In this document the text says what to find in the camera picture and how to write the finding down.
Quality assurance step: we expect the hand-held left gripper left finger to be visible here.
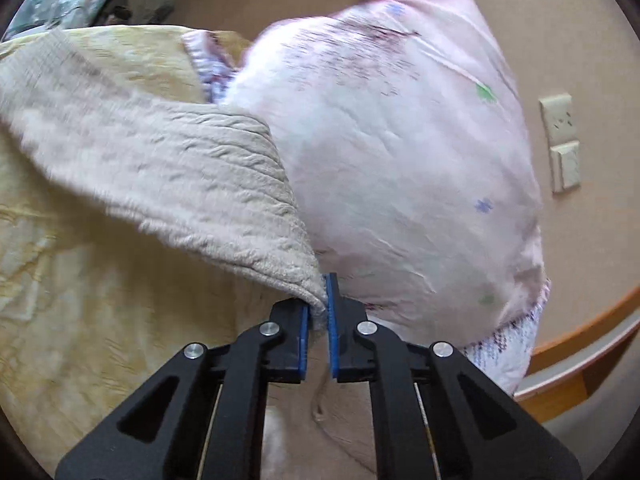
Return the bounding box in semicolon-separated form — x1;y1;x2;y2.
55;299;312;480

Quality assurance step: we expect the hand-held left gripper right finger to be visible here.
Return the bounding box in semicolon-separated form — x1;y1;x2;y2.
325;272;584;480

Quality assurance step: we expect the beige cable knit sweater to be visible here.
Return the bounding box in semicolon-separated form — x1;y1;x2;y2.
0;27;381;480

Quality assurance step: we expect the pink floral pillow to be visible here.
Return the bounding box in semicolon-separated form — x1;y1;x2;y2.
220;0;551;397

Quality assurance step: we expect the yellow patterned bedsheet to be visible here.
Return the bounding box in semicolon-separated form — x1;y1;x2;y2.
0;25;321;480

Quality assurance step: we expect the wooden headboard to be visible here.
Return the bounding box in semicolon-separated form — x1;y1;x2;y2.
515;287;640;423

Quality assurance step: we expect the beige wall switch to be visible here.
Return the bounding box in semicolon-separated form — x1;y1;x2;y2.
549;140;583;195

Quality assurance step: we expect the beige wall socket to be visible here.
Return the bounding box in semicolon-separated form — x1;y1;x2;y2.
539;92;579;149

